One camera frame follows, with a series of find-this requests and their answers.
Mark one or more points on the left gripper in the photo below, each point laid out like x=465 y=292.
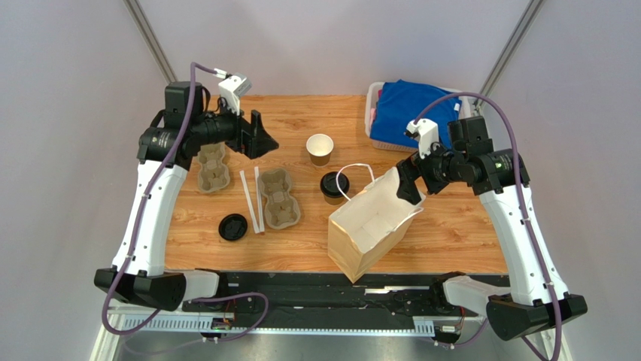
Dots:
x=246 y=142

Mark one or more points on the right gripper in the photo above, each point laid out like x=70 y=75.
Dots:
x=417 y=172

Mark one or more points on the paper coffee cup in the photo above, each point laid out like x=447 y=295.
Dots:
x=331 y=189
x=319 y=148

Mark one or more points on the brown paper bag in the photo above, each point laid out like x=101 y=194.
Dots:
x=369 y=224

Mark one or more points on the grey pulp cup carrier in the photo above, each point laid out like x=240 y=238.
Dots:
x=281 y=209

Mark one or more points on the black cup lid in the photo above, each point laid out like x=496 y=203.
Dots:
x=233 y=227
x=333 y=183

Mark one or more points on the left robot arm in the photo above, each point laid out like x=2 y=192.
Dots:
x=155 y=210

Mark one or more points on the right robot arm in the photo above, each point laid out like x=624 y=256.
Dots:
x=511 y=225

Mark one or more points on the white wrapped straw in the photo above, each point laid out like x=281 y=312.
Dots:
x=260 y=218
x=254 y=221

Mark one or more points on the blue folded towel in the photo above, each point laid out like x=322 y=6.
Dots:
x=401 y=101

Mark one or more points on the white plastic basket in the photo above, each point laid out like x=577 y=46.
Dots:
x=372 y=98

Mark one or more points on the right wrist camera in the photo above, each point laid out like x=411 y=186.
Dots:
x=425 y=132

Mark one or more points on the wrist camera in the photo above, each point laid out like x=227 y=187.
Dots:
x=425 y=132
x=231 y=88

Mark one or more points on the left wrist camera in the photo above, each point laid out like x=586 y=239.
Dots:
x=231 y=88

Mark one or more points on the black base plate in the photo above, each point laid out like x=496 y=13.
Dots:
x=330 y=301

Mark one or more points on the aluminium frame rail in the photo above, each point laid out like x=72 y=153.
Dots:
x=314 y=302

